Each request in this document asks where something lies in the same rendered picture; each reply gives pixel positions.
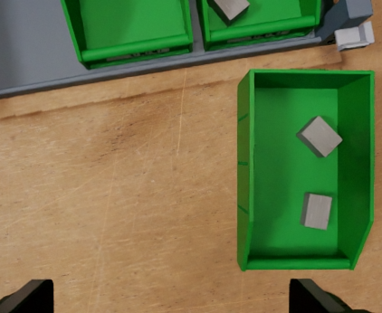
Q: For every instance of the grey shelf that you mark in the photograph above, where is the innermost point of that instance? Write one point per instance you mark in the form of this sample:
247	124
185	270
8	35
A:
36	49

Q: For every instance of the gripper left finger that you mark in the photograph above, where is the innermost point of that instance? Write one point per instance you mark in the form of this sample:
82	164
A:
36	296

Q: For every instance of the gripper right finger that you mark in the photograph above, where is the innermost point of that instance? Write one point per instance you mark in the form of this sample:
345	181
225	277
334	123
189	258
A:
305	296

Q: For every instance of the green bin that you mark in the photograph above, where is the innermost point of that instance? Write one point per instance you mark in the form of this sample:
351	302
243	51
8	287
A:
272	107
263	17
114	32

